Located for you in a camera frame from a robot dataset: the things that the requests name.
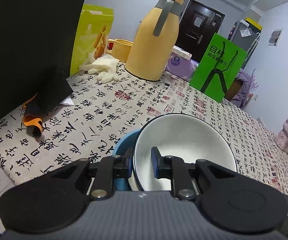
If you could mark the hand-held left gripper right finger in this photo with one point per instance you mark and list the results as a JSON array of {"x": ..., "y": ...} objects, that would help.
[{"x": 154, "y": 163}]

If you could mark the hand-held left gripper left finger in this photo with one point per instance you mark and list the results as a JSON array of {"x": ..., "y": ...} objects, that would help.
[{"x": 130, "y": 163}]

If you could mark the blue bowl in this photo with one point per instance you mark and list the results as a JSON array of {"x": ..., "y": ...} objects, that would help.
[{"x": 124, "y": 145}]

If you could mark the large white black-rimmed bowl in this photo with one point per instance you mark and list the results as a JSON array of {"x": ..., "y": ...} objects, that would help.
[{"x": 183, "y": 135}]

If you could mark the white paper sheet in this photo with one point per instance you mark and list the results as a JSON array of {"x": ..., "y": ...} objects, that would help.
[{"x": 66, "y": 102}]

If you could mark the purple tissue pack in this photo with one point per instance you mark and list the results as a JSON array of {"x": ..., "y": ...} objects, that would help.
[{"x": 181, "y": 66}]

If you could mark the wooden chair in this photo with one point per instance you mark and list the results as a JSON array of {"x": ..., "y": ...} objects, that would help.
[{"x": 235, "y": 87}]

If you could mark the yellow thermos jug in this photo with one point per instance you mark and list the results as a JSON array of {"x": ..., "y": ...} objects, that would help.
[{"x": 153, "y": 50}]

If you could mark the small white box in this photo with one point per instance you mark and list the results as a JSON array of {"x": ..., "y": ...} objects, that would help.
[{"x": 181, "y": 53}]

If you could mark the yellow mug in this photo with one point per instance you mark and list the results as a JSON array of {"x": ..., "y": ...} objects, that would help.
[{"x": 120, "y": 48}]

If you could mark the purple jacket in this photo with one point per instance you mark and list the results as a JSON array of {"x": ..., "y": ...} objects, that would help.
[{"x": 243, "y": 90}]

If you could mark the green paper bag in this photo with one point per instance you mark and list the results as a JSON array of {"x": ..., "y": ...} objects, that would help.
[{"x": 218, "y": 65}]

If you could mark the green snack box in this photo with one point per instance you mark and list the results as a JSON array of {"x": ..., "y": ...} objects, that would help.
[{"x": 89, "y": 37}]

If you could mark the dark entrance door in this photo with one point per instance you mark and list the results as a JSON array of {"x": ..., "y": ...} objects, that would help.
[{"x": 198, "y": 25}]

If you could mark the grey refrigerator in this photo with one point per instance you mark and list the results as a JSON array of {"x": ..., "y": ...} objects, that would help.
[{"x": 243, "y": 35}]

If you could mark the white umbrella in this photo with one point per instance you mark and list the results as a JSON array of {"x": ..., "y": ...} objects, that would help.
[{"x": 255, "y": 42}]

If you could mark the black monitor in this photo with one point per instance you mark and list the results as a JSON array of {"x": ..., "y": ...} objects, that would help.
[{"x": 29, "y": 30}]

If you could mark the yellow box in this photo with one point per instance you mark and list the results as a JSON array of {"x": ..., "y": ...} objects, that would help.
[{"x": 253, "y": 22}]

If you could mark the purple wall decal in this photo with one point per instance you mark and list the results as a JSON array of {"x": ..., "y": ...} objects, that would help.
[{"x": 253, "y": 80}]

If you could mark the wall picture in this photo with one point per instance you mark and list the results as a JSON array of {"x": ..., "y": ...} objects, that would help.
[{"x": 275, "y": 37}]

